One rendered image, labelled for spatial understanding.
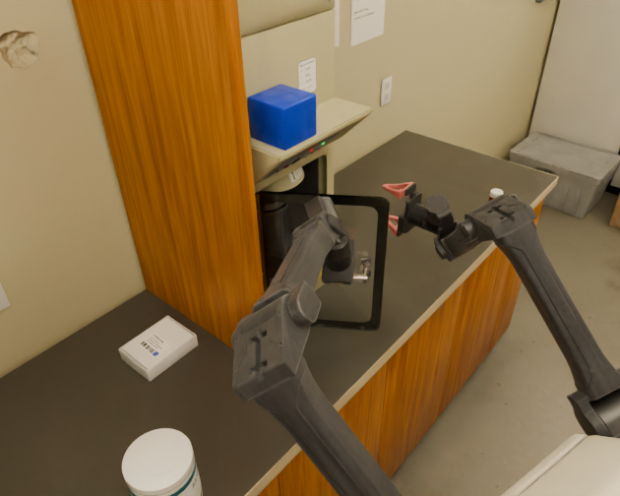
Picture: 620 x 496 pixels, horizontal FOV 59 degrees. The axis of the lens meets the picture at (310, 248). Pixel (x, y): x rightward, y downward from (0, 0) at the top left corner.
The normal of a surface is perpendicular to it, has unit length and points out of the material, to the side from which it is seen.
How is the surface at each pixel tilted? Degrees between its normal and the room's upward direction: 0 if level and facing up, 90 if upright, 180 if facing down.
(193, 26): 90
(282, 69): 90
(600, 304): 0
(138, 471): 0
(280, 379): 74
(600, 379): 52
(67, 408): 0
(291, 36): 90
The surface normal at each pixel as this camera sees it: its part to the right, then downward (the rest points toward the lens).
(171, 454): -0.02, -0.80
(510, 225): -0.04, -0.03
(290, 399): -0.16, 0.35
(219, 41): -0.65, 0.46
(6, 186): 0.76, 0.37
